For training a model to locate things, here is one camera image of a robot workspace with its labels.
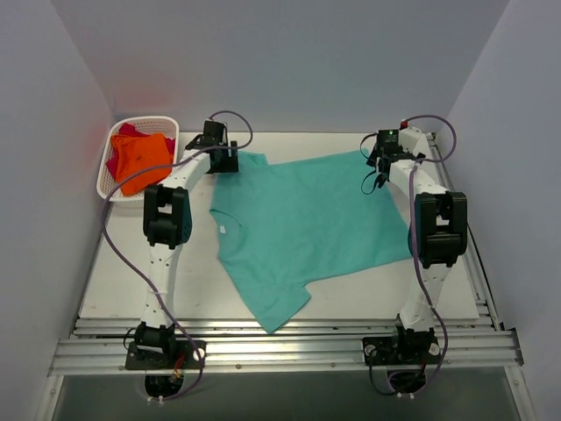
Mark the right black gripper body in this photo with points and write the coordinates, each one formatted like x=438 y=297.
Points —
x=378 y=160

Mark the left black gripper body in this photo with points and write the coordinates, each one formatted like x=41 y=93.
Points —
x=226 y=159

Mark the teal t shirt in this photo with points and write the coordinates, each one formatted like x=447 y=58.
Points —
x=283 y=226

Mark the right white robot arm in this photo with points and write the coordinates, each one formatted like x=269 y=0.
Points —
x=437 y=234

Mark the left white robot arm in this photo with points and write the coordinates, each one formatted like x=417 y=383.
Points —
x=168 y=224

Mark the orange t shirt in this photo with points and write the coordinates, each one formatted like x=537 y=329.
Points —
x=136 y=153

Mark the magenta t shirt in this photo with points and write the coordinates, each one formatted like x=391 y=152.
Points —
x=128 y=129

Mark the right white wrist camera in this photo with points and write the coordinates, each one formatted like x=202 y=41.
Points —
x=410 y=137

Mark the right side aluminium rail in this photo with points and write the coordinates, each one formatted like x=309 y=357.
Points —
x=476 y=273

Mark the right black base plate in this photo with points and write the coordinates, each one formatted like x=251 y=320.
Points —
x=392 y=351

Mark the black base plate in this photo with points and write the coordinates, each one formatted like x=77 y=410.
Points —
x=392 y=351
x=146 y=358

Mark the front aluminium rail frame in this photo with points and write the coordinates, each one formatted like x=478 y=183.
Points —
x=237 y=346

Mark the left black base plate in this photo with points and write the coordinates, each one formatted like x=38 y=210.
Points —
x=146 y=358

